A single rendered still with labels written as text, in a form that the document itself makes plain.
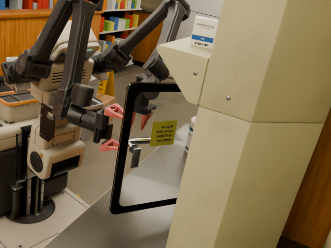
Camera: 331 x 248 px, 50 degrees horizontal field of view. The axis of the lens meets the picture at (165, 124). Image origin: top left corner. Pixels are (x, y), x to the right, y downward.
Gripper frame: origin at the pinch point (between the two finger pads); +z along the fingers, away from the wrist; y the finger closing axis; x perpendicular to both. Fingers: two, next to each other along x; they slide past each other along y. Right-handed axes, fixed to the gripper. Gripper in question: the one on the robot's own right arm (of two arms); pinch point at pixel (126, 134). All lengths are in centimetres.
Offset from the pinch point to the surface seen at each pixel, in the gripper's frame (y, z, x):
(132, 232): -25.3, 10.9, -8.8
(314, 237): -21, 61, 18
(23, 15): -6, -169, 140
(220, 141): 15.8, 30.3, -19.3
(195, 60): 30.7, 21.2, -19.4
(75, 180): -119, -95, 122
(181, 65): 29.0, 18.4, -19.4
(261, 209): -0.3, 42.4, -11.8
